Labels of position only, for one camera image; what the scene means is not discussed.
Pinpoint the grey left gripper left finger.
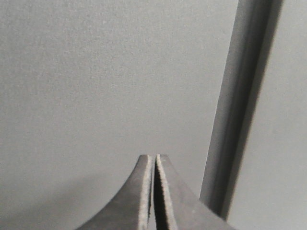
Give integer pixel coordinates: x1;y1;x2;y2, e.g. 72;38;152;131
78;155;153;230

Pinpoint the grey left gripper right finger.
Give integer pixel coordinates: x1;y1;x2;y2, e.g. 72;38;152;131
153;154;233;230

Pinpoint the white fridge door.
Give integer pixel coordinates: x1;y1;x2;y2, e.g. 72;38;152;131
0;0;307;230

